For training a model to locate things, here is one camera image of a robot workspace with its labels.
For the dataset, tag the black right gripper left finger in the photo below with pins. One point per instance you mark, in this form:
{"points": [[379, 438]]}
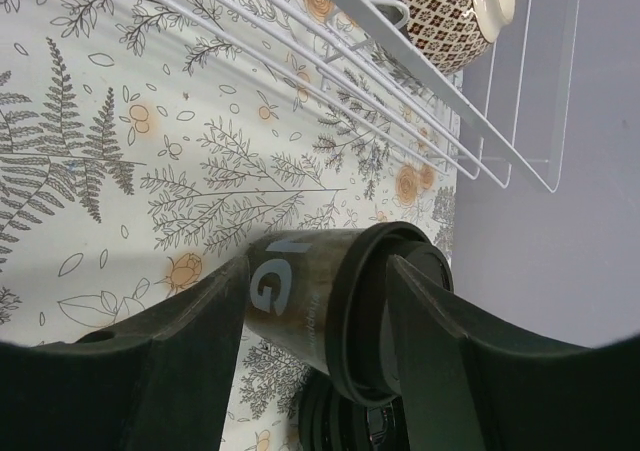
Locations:
{"points": [[159, 380]]}

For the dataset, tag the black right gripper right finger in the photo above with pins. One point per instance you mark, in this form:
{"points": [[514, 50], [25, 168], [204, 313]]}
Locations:
{"points": [[472, 381]]}

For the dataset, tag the black plastic cup lid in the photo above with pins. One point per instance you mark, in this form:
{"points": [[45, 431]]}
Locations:
{"points": [[359, 349]]}

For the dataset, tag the black printed coffee cup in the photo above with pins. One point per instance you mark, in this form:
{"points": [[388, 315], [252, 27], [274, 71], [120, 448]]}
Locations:
{"points": [[292, 276]]}

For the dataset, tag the stack of black lids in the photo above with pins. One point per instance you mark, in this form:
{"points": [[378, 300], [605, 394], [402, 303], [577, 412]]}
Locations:
{"points": [[327, 421]]}

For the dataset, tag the floral patterned table mat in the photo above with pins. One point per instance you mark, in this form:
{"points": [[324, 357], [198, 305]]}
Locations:
{"points": [[141, 149]]}

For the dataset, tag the patterned ceramic bowl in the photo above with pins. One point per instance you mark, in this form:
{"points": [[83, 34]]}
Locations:
{"points": [[453, 33]]}

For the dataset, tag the white wire dish rack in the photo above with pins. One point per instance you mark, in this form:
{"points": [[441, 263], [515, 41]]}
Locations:
{"points": [[375, 77]]}

